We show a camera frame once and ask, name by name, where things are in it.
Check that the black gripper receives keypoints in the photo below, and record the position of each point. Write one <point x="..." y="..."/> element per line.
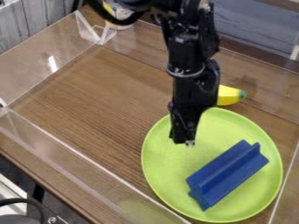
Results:
<point x="194" y="95"/>

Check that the yellow toy banana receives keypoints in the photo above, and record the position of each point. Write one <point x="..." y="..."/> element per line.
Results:
<point x="230" y="95"/>

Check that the blue plastic block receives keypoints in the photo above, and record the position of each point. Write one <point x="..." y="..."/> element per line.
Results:
<point x="225" y="173"/>

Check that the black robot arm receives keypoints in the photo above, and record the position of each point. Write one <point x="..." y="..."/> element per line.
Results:
<point x="193" y="42"/>

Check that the green round plate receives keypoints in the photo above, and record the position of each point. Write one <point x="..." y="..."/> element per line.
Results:
<point x="169" y="163"/>

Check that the white yellow can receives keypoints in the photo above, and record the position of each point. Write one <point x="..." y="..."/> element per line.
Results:
<point x="117" y="10"/>

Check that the clear acrylic corner bracket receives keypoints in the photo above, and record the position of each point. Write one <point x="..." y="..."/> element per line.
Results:
<point x="94" y="33"/>

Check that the clear acrylic enclosure wall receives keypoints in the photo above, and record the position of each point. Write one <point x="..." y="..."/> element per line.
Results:
<point x="83" y="119"/>

